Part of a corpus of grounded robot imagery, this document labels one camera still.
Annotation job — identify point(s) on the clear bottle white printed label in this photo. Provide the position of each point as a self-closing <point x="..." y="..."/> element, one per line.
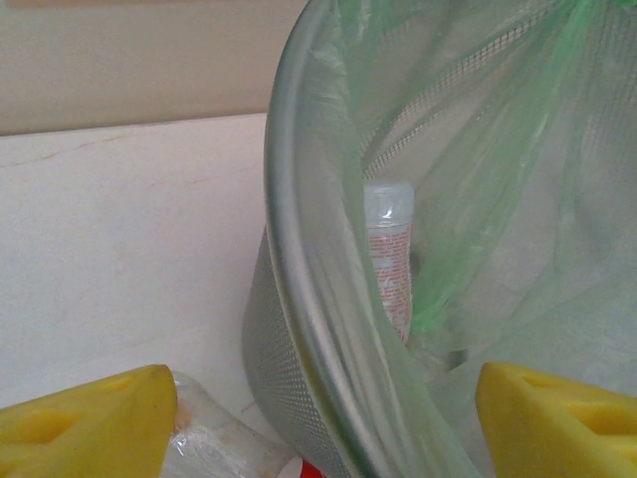
<point x="390" y="249"/>

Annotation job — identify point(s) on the clear bottle red label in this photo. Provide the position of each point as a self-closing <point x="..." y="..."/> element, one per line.
<point x="209" y="438"/>

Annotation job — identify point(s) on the translucent grey plastic bin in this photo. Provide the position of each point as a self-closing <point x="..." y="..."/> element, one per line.
<point x="283" y="199"/>

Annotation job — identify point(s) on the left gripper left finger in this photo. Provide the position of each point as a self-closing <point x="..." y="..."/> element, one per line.
<point x="74" y="438"/>

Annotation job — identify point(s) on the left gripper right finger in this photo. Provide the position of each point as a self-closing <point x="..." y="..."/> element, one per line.
<point x="557" y="438"/>

